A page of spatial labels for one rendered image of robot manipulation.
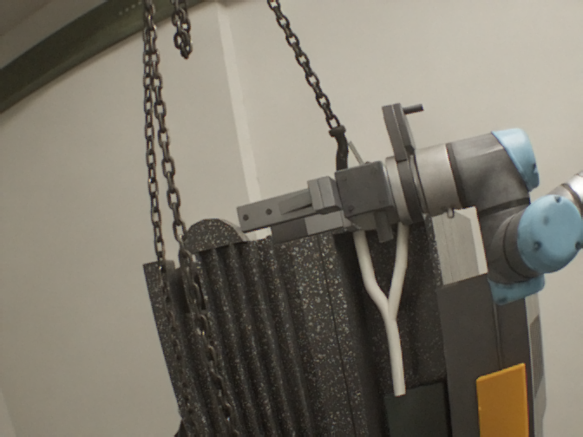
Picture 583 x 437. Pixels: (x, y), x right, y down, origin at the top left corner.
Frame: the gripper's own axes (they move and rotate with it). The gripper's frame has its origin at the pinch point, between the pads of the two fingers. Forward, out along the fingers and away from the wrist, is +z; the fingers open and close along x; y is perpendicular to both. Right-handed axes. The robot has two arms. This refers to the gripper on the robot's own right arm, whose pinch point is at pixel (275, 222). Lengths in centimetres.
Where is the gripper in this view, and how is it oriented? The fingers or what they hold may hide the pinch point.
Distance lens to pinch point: 112.1
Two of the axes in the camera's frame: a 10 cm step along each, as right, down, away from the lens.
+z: -9.5, 2.5, 1.9
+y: 2.2, 9.6, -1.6
